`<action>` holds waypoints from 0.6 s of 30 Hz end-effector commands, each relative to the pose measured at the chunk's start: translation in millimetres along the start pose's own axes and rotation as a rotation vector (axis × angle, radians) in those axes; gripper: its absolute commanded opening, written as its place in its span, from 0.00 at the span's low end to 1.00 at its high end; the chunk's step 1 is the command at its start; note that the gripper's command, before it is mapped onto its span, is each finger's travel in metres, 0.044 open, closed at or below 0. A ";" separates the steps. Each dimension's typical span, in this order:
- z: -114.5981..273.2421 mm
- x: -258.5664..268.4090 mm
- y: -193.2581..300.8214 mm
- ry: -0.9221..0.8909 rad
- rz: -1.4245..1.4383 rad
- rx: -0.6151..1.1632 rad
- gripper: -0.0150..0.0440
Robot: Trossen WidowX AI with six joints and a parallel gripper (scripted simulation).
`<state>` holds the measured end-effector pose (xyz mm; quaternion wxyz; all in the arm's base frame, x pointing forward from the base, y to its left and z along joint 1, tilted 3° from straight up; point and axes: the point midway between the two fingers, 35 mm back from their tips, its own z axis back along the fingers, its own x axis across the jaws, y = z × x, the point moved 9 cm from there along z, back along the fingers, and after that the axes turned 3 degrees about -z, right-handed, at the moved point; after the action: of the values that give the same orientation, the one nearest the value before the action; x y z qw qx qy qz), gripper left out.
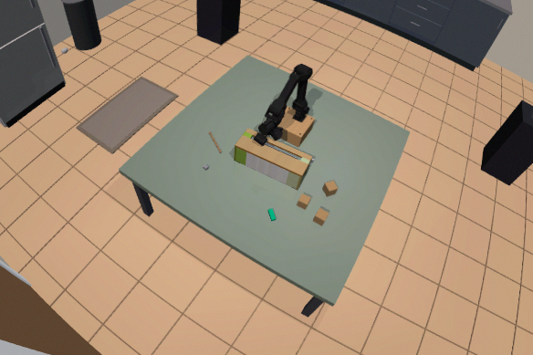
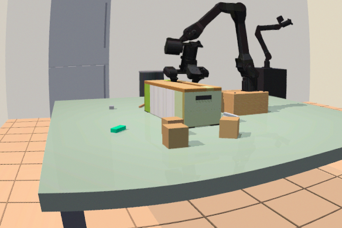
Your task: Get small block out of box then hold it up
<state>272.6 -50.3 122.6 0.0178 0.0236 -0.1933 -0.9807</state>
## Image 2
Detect teal green rectangular block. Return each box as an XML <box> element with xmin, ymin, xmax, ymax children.
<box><xmin>111</xmin><ymin>125</ymin><xmax>126</xmax><ymax>133</ymax></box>

